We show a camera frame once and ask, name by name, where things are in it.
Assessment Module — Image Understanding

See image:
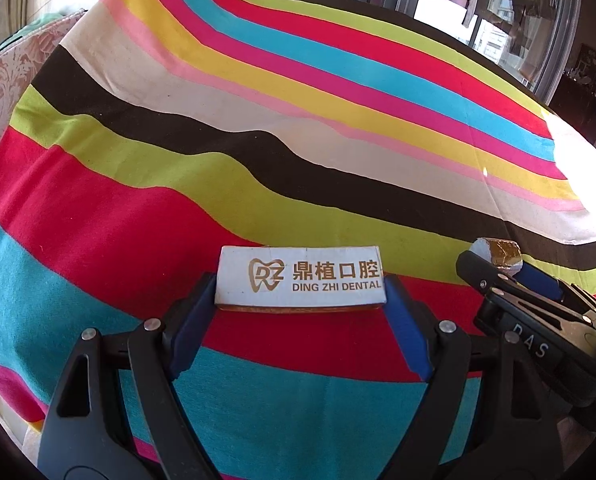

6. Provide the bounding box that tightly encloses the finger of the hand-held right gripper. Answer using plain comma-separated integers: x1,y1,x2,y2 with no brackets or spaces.
455,250,524,313
518,261,596,313

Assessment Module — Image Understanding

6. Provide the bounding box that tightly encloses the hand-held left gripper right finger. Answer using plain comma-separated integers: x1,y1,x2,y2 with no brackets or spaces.
383,274,564,480

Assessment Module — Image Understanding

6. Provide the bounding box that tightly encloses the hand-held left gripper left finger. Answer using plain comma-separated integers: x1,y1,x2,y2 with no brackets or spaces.
38,272,223,480

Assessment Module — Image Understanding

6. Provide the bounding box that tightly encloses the small gold item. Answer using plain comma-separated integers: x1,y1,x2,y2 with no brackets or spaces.
470,237,523,277

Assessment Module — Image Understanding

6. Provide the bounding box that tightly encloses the white box with gold logo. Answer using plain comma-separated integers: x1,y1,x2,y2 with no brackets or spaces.
214,244,389,312

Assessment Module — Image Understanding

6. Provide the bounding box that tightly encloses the rainbow striped blanket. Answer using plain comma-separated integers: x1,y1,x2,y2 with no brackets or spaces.
0,0,596,480

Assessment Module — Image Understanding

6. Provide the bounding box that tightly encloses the dark wooden cabinet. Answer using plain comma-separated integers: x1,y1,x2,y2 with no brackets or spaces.
548,42,596,132

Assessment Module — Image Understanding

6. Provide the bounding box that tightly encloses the table with pink floral cloth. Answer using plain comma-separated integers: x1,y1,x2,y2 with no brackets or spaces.
0,10,87,191

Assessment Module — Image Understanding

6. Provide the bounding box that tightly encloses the green cloth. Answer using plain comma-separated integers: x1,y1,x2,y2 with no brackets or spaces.
15,14,62,37

